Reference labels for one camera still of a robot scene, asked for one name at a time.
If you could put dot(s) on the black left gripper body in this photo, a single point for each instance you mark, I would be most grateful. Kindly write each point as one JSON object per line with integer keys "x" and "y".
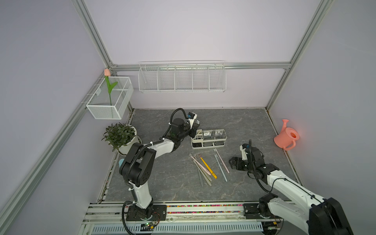
{"x": 185, "y": 129}

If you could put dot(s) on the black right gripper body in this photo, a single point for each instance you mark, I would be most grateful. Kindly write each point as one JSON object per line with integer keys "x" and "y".
{"x": 250, "y": 168}

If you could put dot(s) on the pink toothbrush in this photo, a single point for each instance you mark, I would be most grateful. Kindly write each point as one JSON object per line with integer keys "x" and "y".
{"x": 223, "y": 163}

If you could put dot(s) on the beige toothbrush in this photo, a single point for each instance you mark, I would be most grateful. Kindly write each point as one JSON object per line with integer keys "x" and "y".
{"x": 202, "y": 167}

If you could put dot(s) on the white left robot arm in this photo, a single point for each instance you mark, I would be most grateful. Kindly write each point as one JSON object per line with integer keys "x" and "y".
{"x": 137, "y": 166}

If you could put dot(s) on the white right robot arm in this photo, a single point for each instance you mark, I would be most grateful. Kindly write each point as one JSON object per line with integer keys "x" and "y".
{"x": 288, "y": 200}

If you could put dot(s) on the white toothbrush holder caddy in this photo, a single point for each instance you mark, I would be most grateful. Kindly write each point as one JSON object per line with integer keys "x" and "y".
{"x": 206, "y": 139}

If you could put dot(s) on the teal thin toothbrush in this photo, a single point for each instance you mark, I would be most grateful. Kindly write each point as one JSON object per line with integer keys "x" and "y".
{"x": 220, "y": 167}

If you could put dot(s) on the yellow toothbrush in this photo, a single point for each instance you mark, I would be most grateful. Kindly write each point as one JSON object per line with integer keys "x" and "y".
{"x": 208, "y": 167}

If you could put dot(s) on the pink watering can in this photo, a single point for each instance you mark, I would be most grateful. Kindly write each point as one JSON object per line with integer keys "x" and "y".
{"x": 287, "y": 137}

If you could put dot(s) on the potted green plant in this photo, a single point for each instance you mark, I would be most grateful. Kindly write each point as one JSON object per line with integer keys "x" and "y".
{"x": 121, "y": 137}

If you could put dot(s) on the teal garden trowel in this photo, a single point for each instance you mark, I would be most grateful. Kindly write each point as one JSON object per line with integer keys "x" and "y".
{"x": 120, "y": 162}

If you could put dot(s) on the white mesh basket small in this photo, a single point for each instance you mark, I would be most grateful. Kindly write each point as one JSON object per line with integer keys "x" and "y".
{"x": 99, "y": 103}

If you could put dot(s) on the pink artificial tulip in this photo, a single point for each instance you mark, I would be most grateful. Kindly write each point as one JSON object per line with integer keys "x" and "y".
{"x": 110, "y": 86}

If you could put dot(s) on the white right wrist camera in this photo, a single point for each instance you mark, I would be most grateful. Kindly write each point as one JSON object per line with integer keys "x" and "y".
{"x": 244, "y": 148}

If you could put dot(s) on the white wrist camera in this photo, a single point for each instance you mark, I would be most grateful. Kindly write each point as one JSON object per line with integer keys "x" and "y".
{"x": 244, "y": 148}
{"x": 192, "y": 120}

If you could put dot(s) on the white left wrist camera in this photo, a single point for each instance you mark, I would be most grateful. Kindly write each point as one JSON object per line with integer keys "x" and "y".
{"x": 192, "y": 120}

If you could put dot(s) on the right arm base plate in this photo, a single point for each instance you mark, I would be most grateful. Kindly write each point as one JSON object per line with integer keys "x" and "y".
{"x": 259, "y": 211}

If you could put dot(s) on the white wire basket long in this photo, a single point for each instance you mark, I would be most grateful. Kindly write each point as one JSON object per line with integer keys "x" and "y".
{"x": 182, "y": 76}

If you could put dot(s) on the white vented cable duct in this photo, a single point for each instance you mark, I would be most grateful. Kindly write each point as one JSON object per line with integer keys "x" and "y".
{"x": 198, "y": 228}

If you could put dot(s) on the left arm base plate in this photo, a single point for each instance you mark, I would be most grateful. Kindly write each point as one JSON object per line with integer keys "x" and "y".
{"x": 151, "y": 213}

